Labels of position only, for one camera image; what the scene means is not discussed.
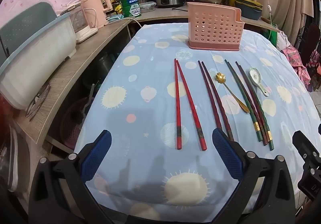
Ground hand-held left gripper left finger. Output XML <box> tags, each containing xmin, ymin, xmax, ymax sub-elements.
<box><xmin>29</xmin><ymin>130</ymin><xmax>112</xmax><ymax>224</ymax></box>

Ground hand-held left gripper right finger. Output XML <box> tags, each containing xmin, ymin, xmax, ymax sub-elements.
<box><xmin>212</xmin><ymin>128</ymin><xmax>298</xmax><ymax>224</ymax></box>

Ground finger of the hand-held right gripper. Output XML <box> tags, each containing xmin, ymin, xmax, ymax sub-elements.
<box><xmin>292</xmin><ymin>130</ymin><xmax>321</xmax><ymax>180</ymax></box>

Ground dark purple chopstick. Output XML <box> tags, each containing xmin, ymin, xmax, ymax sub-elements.
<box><xmin>201</xmin><ymin>61</ymin><xmax>235</xmax><ymax>142</ymax></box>
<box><xmin>198</xmin><ymin>60</ymin><xmax>223</xmax><ymax>131</ymax></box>

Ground pink perforated utensil holder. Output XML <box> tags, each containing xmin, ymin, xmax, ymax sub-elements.
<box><xmin>187</xmin><ymin>2</ymin><xmax>247</xmax><ymax>51</ymax></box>

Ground gold flower-head spoon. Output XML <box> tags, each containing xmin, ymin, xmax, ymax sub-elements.
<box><xmin>215</xmin><ymin>72</ymin><xmax>251</xmax><ymax>114</ymax></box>

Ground maroon chopstick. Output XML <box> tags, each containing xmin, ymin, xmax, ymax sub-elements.
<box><xmin>235</xmin><ymin>61</ymin><xmax>267</xmax><ymax>146</ymax></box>
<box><xmin>238</xmin><ymin>63</ymin><xmax>272</xmax><ymax>143</ymax></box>

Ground eyeglasses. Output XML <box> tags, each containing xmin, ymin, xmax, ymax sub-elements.
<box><xmin>25</xmin><ymin>83</ymin><xmax>52</xmax><ymax>121</ymax></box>

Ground white ceramic soup spoon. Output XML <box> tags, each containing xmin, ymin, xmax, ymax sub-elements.
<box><xmin>249</xmin><ymin>67</ymin><xmax>269</xmax><ymax>97</ymax></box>

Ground pink floral garment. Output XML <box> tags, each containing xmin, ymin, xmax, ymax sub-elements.
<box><xmin>281</xmin><ymin>46</ymin><xmax>311</xmax><ymax>91</ymax></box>

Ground light blue printed tablecloth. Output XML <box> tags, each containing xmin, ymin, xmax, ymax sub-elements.
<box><xmin>74</xmin><ymin>23</ymin><xmax>321</xmax><ymax>214</ymax></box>

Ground dark chair back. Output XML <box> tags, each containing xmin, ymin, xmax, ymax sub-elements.
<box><xmin>301</xmin><ymin>23</ymin><xmax>321</xmax><ymax>64</ymax></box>

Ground white storage box blue rim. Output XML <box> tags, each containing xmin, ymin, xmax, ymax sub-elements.
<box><xmin>0</xmin><ymin>11</ymin><xmax>77</xmax><ymax>110</ymax></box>

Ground white glass-jug appliance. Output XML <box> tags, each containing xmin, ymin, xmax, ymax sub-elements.
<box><xmin>60</xmin><ymin>3</ymin><xmax>98</xmax><ymax>44</ymax></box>

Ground rack of hanging clothes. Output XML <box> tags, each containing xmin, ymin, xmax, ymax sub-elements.
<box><xmin>296</xmin><ymin>0</ymin><xmax>321</xmax><ymax>69</ymax></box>

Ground blue basin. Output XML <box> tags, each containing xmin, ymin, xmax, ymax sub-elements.
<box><xmin>240</xmin><ymin>6</ymin><xmax>262</xmax><ymax>20</ymax></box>

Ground pink electric kettle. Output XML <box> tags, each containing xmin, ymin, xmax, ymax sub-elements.
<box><xmin>80</xmin><ymin>0</ymin><xmax>111</xmax><ymax>29</ymax></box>

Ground grey-blue plastic cover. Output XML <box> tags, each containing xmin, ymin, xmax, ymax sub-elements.
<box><xmin>0</xmin><ymin>2</ymin><xmax>58</xmax><ymax>64</ymax></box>

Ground yellow-rimmed blue bowl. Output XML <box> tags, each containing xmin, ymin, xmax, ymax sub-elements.
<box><xmin>235</xmin><ymin>0</ymin><xmax>263</xmax><ymax>11</ymax></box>

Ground green tin can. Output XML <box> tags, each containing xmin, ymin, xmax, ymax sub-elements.
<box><xmin>119</xmin><ymin>0</ymin><xmax>142</xmax><ymax>17</ymax></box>

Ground glass food container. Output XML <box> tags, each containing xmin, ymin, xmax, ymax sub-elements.
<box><xmin>138</xmin><ymin>1</ymin><xmax>156</xmax><ymax>12</ymax></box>

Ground white power cord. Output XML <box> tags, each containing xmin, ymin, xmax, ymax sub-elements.
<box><xmin>108</xmin><ymin>18</ymin><xmax>144</xmax><ymax>29</ymax></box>

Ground white cord with switch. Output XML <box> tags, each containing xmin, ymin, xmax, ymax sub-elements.
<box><xmin>258</xmin><ymin>0</ymin><xmax>274</xmax><ymax>40</ymax></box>

